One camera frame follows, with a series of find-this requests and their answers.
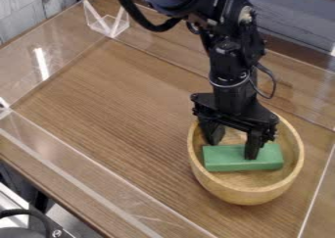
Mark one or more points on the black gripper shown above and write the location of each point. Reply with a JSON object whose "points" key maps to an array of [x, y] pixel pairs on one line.
{"points": [[232, 107]]}

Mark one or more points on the green rectangular block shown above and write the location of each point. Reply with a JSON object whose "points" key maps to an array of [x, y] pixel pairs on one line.
{"points": [[225, 158]]}

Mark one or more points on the brown wooden bowl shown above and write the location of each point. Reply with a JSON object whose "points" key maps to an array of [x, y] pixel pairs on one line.
{"points": [[248, 187]]}

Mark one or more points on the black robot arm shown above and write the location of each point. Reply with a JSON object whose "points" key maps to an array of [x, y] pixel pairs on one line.
{"points": [[227, 27]]}

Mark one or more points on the black metal table bracket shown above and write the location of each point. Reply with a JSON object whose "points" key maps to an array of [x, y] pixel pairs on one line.
{"points": [[58, 231]]}

